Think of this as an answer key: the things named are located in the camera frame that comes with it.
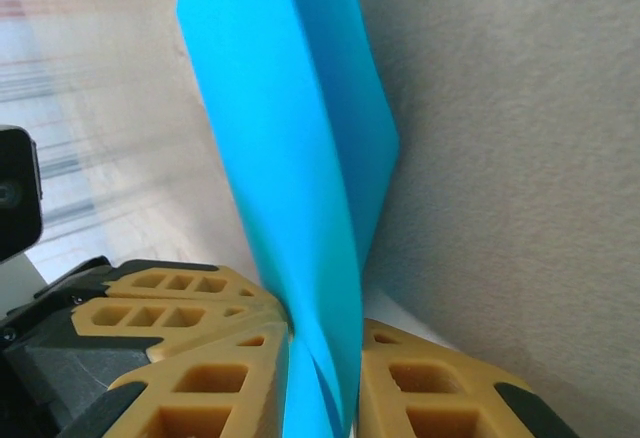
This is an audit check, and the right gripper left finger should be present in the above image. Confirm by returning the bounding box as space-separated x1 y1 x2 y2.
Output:
63 328 293 438

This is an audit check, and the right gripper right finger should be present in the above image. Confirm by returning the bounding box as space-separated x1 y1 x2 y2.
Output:
356 317 577 438

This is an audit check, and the blue cloth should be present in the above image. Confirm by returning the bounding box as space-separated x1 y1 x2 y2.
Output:
174 0 402 438

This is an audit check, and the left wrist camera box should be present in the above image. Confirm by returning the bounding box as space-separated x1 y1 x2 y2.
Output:
0 126 52 317

